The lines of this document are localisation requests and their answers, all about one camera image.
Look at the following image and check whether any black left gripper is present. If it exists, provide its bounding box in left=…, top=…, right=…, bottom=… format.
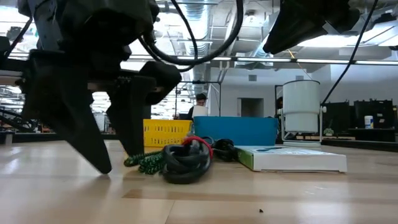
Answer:
left=17, top=0, right=183, bottom=174

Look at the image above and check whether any person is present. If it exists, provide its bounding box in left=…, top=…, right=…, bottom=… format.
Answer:
left=186, top=92, right=208, bottom=121

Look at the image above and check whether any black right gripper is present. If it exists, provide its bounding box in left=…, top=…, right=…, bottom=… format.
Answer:
left=262, top=0, right=361, bottom=55

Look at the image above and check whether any silver slanted ventilation duct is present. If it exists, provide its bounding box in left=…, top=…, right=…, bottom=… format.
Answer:
left=248, top=18, right=274, bottom=59

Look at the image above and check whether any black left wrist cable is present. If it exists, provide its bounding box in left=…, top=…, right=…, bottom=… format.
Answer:
left=138, top=0, right=245, bottom=67

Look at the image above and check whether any teal plastic bin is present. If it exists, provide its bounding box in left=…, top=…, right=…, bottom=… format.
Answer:
left=193, top=116, right=279, bottom=147

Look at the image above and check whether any long overhead light bar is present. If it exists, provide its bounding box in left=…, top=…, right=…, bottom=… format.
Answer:
left=121, top=55, right=398, bottom=66

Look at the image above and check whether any black equipment case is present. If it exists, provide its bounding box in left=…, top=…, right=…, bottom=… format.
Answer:
left=322, top=101, right=351, bottom=130
left=353, top=98, right=396, bottom=129

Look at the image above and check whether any white box dark picture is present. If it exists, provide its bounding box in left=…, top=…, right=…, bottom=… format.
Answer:
left=234, top=145, right=348, bottom=174

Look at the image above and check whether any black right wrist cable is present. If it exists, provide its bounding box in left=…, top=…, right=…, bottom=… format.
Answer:
left=321, top=0, right=380, bottom=106

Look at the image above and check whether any yellow perforated plastic basket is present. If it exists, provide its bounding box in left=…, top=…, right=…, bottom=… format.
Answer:
left=142, top=119, right=193, bottom=148

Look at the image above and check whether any silver ribbed ventilation duct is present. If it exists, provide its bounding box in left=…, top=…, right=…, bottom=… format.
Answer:
left=178, top=0, right=213, bottom=94

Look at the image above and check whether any green bungee cord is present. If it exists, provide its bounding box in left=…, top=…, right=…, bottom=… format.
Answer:
left=123, top=150, right=167, bottom=175

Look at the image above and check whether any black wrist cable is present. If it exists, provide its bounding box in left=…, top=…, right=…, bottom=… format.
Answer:
left=138, top=0, right=245, bottom=67
left=321, top=0, right=380, bottom=106

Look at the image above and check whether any black cable bundle red strap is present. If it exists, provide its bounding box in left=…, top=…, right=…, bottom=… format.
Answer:
left=161, top=135, right=215, bottom=185

